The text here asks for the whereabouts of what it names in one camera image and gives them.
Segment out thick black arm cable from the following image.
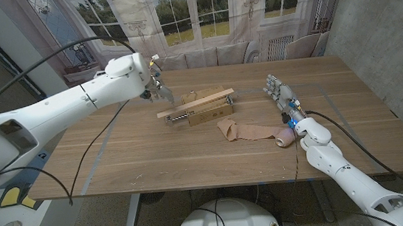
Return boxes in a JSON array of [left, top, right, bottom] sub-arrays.
[[304, 100, 403, 216], [0, 32, 142, 120]]

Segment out wooden hanger with metal clips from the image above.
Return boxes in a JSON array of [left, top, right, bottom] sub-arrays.
[[154, 86, 238, 129]]

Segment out beige elastic arm wrap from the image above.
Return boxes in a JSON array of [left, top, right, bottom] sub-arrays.
[[216, 112, 298, 154]]

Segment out printed window backdrop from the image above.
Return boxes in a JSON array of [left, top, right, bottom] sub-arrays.
[[0, 0, 360, 110]]

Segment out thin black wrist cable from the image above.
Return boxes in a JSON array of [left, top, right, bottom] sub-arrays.
[[0, 99, 140, 214], [290, 136, 305, 182]]

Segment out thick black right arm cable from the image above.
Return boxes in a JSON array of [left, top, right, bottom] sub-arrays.
[[304, 100, 403, 216]]

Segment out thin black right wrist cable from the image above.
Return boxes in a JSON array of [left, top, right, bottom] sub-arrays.
[[290, 136, 305, 182]]

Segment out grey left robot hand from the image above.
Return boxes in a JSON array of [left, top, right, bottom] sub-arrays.
[[137, 66, 176, 109]]

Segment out yellow and black floor object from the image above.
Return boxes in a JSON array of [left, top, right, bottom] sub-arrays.
[[0, 181, 45, 214]]

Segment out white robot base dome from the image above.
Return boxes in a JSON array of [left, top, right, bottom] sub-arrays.
[[173, 193, 283, 226]]

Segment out black base dome cable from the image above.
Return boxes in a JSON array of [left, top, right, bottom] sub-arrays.
[[195, 198, 228, 226]]

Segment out grey table leg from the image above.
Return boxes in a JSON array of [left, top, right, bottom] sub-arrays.
[[121, 192, 145, 226], [309, 177, 337, 225]]

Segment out thin black left wrist cable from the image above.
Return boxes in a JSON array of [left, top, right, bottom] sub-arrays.
[[0, 99, 140, 214]]

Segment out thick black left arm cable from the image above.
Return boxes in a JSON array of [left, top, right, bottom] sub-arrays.
[[0, 32, 142, 120]]

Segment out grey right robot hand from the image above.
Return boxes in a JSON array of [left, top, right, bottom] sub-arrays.
[[262, 71, 307, 126]]

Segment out cardboard packing box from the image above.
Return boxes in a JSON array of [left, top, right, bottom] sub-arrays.
[[180, 84, 235, 127]]

